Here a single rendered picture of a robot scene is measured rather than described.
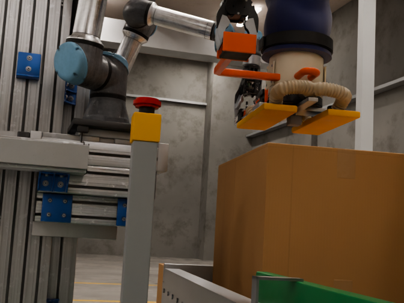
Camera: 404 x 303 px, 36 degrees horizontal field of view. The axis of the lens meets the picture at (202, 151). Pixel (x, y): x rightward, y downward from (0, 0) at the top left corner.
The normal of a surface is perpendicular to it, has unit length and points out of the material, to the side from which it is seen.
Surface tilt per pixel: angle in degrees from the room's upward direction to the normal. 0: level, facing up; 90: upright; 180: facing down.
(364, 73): 90
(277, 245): 90
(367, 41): 90
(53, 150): 90
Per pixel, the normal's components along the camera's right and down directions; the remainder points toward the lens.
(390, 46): -0.96, -0.09
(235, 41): 0.17, -0.12
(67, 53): -0.53, -0.01
